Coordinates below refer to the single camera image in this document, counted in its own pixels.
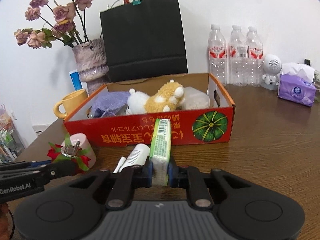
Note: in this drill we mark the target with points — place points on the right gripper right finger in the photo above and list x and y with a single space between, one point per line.
193 182

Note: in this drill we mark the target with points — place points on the right clear water bottle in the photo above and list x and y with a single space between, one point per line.
255 57

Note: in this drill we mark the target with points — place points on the red cardboard pumpkin box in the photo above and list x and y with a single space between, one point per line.
199 126

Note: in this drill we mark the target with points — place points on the pink round jar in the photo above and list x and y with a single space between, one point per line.
80 147

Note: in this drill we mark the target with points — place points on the left clear water bottle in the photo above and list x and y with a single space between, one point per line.
217 50

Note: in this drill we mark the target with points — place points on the purple knit pouch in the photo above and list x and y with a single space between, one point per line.
109 104

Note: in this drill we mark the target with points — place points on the blue white tube box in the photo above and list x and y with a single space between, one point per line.
75 78

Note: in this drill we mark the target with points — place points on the middle clear water bottle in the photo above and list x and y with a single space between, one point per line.
238 56

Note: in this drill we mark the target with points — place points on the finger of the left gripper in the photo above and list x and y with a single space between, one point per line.
20 171

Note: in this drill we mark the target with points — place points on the clear water bottle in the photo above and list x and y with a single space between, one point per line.
217 50
255 57
238 56

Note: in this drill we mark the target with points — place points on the black paper shopping bag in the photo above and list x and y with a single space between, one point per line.
145 40

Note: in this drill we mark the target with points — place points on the white robot speaker figure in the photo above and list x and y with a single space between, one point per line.
272 66

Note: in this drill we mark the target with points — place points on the white and tan plush toy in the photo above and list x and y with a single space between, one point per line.
168 98

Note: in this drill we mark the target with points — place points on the purple textured vase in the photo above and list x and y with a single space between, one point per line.
91 61

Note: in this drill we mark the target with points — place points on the white cosmetic tube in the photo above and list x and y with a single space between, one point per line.
137 156

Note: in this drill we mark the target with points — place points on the yellow ceramic mug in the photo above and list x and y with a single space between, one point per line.
70 102

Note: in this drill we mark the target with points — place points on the translucent plastic box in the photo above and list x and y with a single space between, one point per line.
195 99

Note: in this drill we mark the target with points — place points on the red flower ornament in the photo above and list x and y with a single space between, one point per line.
59 153

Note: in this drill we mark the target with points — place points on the green tissue pack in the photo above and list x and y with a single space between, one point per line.
160 151

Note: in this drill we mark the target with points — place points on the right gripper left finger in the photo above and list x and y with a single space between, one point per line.
123 185

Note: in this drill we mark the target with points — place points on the purple tissue pack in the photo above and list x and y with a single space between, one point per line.
296 83

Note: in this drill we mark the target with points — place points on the dried pink rose bouquet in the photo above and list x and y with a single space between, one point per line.
64 23

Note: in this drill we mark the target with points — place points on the teal binder clip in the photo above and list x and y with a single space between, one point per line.
136 2

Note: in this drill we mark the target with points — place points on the shelf with small items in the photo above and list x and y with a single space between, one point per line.
10 143

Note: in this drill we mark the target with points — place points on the person's left hand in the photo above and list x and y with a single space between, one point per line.
4 223

